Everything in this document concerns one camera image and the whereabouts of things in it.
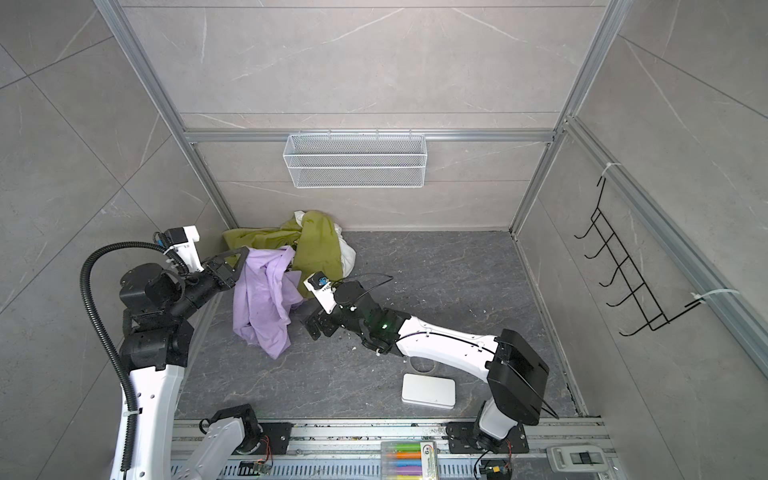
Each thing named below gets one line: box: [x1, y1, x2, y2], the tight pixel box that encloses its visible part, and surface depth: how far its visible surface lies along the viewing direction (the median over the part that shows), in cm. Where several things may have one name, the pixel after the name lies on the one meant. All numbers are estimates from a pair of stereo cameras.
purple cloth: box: [233, 245, 303, 360], surface depth 70 cm
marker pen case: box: [380, 440, 438, 480], surface depth 71 cm
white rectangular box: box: [401, 373, 456, 409], surface depth 80 cm
